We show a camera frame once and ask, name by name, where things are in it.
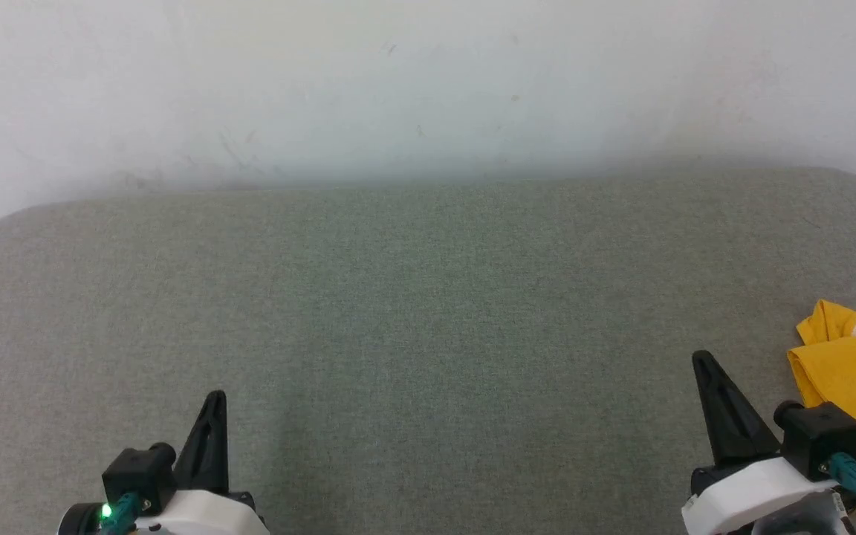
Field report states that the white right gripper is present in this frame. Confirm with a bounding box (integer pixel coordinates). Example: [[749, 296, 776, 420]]
[[681, 350, 841, 535]]

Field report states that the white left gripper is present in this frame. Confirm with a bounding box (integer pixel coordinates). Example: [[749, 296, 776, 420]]
[[134, 390, 270, 535]]

